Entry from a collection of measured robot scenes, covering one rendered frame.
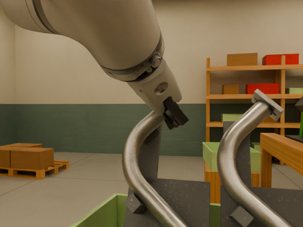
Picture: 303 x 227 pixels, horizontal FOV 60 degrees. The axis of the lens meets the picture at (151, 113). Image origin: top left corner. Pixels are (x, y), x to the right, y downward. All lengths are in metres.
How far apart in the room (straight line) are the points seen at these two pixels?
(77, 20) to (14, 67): 7.76
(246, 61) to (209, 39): 1.11
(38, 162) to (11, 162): 0.50
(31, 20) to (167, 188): 0.35
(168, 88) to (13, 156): 4.70
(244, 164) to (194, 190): 0.10
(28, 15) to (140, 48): 0.11
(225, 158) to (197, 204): 0.10
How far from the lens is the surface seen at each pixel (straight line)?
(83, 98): 6.91
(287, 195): 0.49
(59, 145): 7.29
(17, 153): 4.91
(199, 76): 6.29
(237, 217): 0.42
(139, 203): 0.45
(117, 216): 0.67
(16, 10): 0.30
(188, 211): 0.49
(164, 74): 0.33
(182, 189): 0.49
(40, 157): 4.67
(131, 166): 0.47
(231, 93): 5.76
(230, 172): 0.43
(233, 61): 5.85
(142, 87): 0.32
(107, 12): 0.23
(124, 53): 0.27
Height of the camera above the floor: 1.17
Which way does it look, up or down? 1 degrees down
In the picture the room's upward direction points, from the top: straight up
